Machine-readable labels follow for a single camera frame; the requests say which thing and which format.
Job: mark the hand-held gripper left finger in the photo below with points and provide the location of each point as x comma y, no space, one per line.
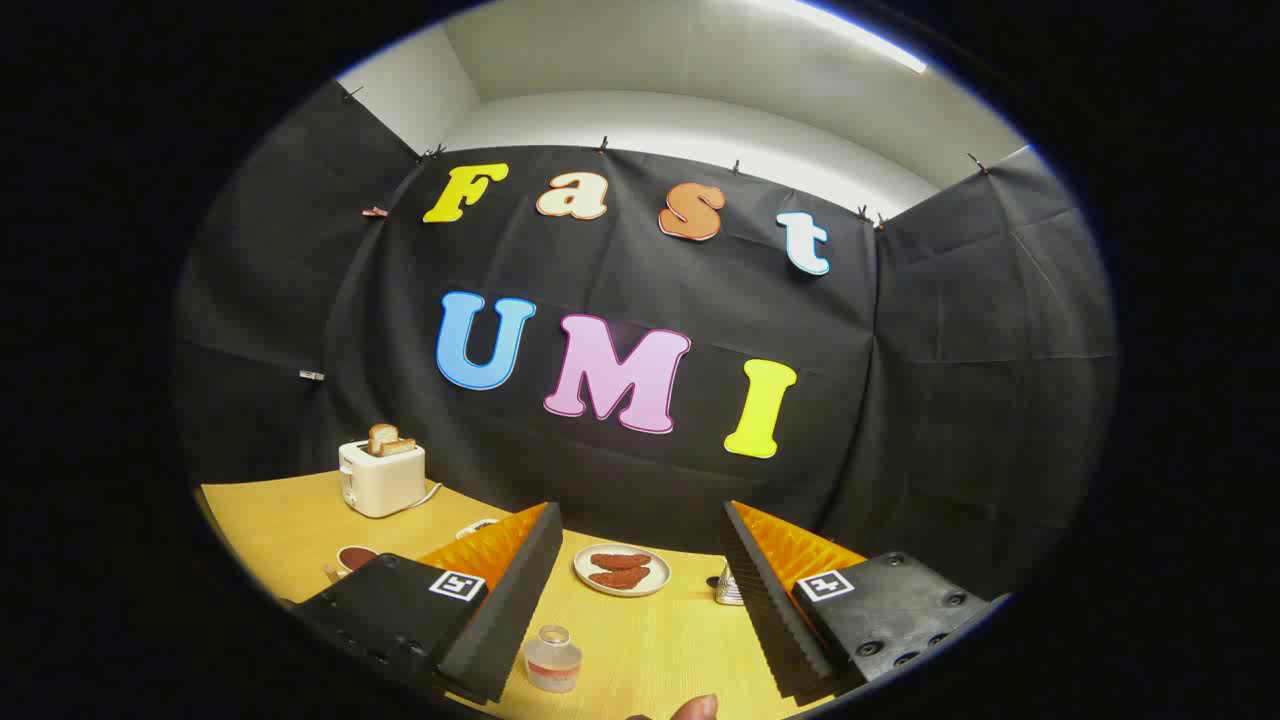
515,610

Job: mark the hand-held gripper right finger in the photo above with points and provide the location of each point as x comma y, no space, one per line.
770,610

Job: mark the clear juice bottle red label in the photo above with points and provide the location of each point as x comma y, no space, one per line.
552,665

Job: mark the white divided seasoning dish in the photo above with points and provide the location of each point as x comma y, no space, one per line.
475,526

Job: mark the reddish brown meat patty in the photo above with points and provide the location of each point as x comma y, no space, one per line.
618,578
620,560

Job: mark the white round plate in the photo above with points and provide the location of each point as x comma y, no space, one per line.
660,572

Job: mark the wooden table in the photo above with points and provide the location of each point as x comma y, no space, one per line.
640,640

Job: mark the cream toaster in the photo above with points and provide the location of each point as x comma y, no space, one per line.
380,480

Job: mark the toast slice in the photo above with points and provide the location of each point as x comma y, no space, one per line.
400,447
380,436

